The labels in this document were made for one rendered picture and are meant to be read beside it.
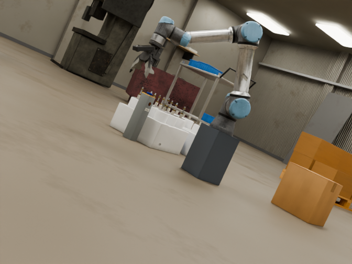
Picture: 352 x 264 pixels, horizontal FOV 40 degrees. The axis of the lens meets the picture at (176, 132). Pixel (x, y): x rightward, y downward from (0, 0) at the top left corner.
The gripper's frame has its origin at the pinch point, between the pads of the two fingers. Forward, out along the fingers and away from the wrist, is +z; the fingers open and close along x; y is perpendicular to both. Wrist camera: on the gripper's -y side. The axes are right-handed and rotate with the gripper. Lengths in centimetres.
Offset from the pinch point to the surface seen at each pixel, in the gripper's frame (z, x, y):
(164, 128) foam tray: 17, 26, 61
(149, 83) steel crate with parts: -46, 355, 299
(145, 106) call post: 10, 30, 40
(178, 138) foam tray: 18, 33, 84
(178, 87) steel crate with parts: -61, 332, 334
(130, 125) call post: 26, 35, 40
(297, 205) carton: 23, -51, 123
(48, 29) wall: -95, 878, 374
